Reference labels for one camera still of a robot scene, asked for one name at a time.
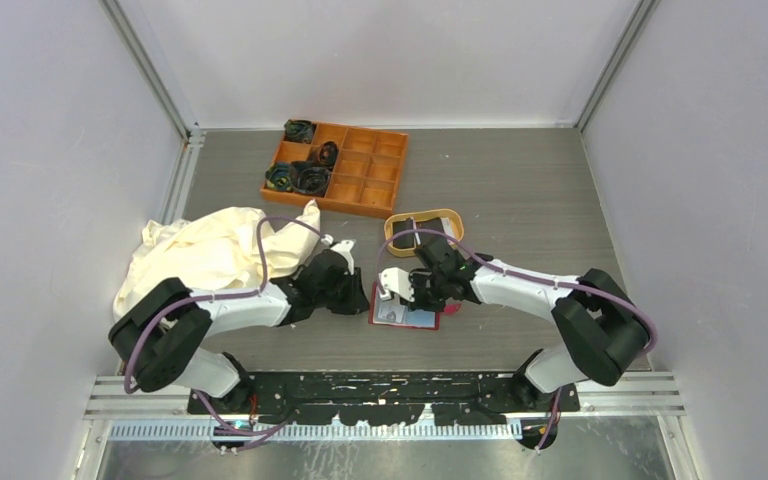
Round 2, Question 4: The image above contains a green rolled belt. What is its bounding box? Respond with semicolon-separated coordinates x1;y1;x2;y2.
264;162;293;193

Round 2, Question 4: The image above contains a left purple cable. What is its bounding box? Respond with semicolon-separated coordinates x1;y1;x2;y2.
123;216;332;453

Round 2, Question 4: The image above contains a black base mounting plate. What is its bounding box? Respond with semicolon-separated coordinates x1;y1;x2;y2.
175;367;585;427

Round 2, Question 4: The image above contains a tan oval tray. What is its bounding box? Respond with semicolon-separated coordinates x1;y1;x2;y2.
384;208;464;258

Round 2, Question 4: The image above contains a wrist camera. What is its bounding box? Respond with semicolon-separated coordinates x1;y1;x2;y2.
320;234;356;274
377;267;415;303

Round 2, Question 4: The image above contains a dark rolled belt middle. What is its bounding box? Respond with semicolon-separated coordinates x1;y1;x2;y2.
308;141;340;170

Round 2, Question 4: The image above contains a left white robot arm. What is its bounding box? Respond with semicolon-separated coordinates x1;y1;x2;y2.
108;240;370;413

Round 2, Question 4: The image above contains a dark rolled belt top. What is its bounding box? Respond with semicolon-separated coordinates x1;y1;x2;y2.
284;119;317;144

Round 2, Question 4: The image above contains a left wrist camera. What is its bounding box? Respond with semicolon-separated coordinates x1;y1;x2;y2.
320;234;356;274

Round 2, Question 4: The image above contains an orange compartment organizer tray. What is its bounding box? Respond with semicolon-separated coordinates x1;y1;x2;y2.
260;120;409;218

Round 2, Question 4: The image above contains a large black rolled belt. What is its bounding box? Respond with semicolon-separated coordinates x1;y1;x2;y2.
289;162;331;197

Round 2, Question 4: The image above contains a cream cloth bag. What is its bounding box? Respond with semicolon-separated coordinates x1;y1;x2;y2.
112;200;321;320

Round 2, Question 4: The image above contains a red card holder wallet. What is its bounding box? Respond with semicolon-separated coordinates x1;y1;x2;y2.
368;282;462;331

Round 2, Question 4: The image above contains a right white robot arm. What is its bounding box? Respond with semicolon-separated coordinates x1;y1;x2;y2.
408;238;656;411

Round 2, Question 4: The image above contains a dark rolled belt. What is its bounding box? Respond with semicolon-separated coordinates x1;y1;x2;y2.
308;141;340;170
284;119;317;144

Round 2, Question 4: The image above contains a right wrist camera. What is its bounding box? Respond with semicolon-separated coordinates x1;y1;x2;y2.
377;267;415;303

